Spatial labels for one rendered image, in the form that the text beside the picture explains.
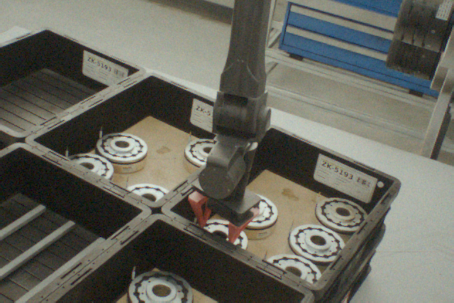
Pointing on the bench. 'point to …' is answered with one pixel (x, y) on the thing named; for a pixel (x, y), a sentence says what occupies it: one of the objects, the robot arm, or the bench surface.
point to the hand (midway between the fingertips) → (217, 232)
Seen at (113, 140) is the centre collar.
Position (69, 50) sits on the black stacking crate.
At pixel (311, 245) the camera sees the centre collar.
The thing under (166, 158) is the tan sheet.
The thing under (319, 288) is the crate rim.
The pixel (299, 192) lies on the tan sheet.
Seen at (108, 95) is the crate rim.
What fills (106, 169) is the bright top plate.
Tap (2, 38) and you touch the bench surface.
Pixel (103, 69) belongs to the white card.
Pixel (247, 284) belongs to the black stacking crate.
